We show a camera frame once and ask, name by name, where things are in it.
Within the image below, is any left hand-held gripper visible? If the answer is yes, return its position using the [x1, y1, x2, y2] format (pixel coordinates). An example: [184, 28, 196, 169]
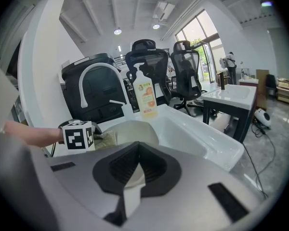
[59, 119, 103, 151]

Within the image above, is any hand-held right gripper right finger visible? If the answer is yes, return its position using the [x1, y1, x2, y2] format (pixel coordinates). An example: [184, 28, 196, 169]
[126, 141, 268, 226]

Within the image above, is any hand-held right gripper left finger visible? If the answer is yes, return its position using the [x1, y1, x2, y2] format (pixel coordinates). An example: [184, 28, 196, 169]
[48, 141, 139, 223]

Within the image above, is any green scouring sponge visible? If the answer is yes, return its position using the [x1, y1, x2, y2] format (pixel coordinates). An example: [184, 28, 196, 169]
[93, 131, 118, 150]

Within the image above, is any beige frying pan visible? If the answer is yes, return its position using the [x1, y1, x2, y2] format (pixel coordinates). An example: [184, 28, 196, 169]
[102, 120, 159, 149]

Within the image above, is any person's left forearm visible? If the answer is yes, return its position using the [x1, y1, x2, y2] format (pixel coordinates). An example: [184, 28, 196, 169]
[0, 120, 65, 149]

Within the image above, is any white gooseneck faucet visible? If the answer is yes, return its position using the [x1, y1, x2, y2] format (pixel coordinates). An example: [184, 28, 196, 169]
[79, 63, 135, 121]

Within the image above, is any black cabinet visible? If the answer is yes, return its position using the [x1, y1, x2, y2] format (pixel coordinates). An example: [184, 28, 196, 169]
[61, 53, 127, 125]

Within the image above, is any white ceramic sink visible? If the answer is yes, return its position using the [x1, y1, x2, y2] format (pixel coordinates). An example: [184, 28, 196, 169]
[52, 104, 245, 172]

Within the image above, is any white curved counter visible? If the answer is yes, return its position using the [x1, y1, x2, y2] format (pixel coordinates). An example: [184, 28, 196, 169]
[17, 0, 87, 129]

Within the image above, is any orange dish soap pump bottle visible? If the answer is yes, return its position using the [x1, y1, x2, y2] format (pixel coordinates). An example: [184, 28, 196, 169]
[132, 63, 158, 120]

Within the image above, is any black metal sink stand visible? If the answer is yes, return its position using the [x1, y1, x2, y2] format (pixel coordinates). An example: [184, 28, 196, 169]
[202, 100, 256, 144]

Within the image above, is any white round heater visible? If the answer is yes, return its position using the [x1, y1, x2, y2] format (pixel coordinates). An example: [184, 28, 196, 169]
[254, 108, 272, 128]

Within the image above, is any white square sink basin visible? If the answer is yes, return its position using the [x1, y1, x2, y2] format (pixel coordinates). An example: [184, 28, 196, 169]
[201, 84, 258, 110]

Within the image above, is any black mesh office chair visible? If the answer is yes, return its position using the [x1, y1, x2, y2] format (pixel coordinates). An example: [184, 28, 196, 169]
[124, 39, 172, 107]
[170, 40, 209, 116]

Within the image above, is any black faucet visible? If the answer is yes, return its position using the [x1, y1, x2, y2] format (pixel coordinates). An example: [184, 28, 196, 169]
[216, 71, 232, 90]

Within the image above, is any wooden cabinet with white basin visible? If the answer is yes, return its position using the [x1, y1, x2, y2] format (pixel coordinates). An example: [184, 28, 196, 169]
[238, 69, 270, 110]

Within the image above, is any small black chair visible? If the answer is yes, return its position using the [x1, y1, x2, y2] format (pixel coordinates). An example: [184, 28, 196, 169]
[265, 74, 278, 98]

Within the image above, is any ceiling air conditioner unit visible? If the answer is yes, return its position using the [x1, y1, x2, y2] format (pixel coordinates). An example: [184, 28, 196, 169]
[153, 1, 175, 21]

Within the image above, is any large glass window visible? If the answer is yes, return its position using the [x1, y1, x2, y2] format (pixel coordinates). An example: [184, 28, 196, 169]
[174, 8, 226, 84]

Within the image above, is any long black cable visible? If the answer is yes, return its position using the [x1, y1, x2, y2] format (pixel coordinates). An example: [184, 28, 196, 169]
[242, 123, 276, 199]

